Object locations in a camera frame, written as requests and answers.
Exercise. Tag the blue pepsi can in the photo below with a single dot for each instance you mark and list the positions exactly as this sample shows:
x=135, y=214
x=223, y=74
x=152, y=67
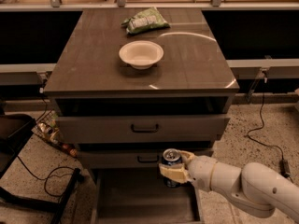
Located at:
x=171, y=157

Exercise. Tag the middle grey drawer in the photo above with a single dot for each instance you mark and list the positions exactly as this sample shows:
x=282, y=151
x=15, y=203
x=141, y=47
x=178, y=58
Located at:
x=120, y=158

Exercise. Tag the wire basket with items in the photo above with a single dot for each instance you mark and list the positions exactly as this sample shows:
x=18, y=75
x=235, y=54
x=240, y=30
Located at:
x=47, y=130

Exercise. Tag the bottom open drawer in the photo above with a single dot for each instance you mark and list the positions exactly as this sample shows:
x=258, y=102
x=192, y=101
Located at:
x=139, y=196

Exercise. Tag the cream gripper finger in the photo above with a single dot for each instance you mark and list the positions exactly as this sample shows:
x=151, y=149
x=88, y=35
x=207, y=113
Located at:
x=186, y=156
x=177, y=172

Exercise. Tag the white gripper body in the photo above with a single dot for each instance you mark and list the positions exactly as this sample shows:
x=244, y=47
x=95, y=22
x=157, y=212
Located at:
x=201, y=170

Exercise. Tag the white paper bowl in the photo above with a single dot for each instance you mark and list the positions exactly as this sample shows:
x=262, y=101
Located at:
x=141, y=54

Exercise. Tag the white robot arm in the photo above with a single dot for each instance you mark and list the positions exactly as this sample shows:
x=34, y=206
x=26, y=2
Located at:
x=254, y=188

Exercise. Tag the grey drawer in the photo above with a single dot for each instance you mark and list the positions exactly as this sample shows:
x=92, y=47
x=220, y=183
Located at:
x=142, y=129
x=120, y=158

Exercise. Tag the green chip bag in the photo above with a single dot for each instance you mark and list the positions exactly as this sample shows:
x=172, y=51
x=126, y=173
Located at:
x=145, y=20

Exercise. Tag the grey drawer cabinet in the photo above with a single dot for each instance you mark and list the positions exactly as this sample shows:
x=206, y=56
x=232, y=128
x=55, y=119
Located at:
x=192, y=78

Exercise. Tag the top grey drawer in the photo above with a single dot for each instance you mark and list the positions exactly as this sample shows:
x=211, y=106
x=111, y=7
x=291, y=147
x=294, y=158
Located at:
x=142, y=129

